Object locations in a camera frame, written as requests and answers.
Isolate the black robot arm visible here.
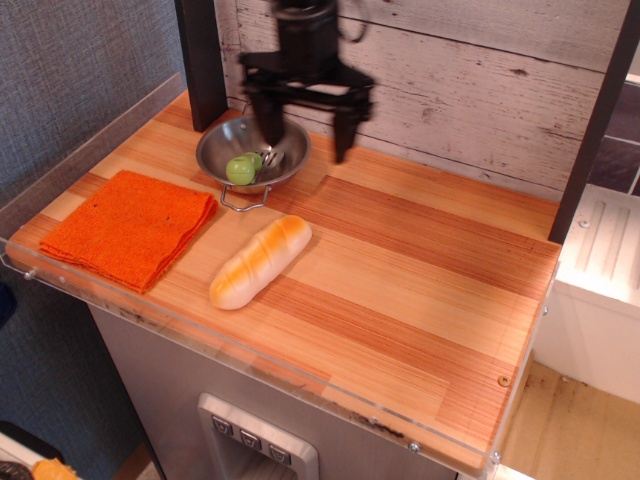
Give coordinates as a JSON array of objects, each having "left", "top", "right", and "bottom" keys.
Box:
[{"left": 239, "top": 1, "right": 375, "bottom": 163}]

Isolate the grey toy fridge cabinet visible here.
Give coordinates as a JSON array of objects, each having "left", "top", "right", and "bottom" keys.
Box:
[{"left": 90, "top": 307, "right": 456, "bottom": 479}]

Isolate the dark right shelf post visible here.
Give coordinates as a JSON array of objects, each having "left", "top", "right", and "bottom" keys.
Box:
[{"left": 548, "top": 0, "right": 639, "bottom": 244}]

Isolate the dark shelf post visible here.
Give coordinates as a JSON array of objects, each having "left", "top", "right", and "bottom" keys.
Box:
[
  {"left": 174, "top": 0, "right": 228, "bottom": 132},
  {"left": 548, "top": 0, "right": 639, "bottom": 244}
]

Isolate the green handled grey spatula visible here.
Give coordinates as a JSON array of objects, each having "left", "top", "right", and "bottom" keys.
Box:
[{"left": 225, "top": 150, "right": 284, "bottom": 186}]

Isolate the dark left shelf post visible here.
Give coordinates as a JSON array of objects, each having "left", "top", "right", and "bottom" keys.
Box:
[{"left": 174, "top": 0, "right": 228, "bottom": 132}]

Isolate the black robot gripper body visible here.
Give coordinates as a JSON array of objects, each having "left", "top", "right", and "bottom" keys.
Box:
[{"left": 239, "top": 9, "right": 374, "bottom": 120}]

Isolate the orange object bottom left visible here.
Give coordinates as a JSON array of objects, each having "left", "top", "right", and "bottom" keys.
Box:
[{"left": 31, "top": 458, "right": 79, "bottom": 480}]

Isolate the silver dispenser panel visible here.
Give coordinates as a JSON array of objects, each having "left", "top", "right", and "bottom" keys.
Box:
[{"left": 198, "top": 393, "right": 320, "bottom": 479}]

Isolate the orange folded cloth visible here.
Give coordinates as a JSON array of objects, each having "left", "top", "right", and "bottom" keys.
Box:
[{"left": 39, "top": 171, "right": 218, "bottom": 294}]

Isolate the toy bread loaf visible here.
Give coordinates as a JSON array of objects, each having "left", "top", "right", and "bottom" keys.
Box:
[{"left": 209, "top": 215, "right": 312, "bottom": 310}]

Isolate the white toy sink unit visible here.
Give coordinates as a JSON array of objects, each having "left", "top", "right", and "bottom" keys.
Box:
[{"left": 533, "top": 185, "right": 639, "bottom": 402}]

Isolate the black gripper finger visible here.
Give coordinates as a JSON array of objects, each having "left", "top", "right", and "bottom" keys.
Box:
[
  {"left": 333, "top": 108, "right": 363, "bottom": 163},
  {"left": 249, "top": 92, "right": 285, "bottom": 146}
]

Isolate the steel pan with handles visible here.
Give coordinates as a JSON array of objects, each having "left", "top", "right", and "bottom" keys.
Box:
[{"left": 196, "top": 116, "right": 311, "bottom": 212}]

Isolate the clear acrylic edge guard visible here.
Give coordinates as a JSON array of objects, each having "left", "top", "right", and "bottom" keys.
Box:
[{"left": 2, "top": 78, "right": 560, "bottom": 478}]

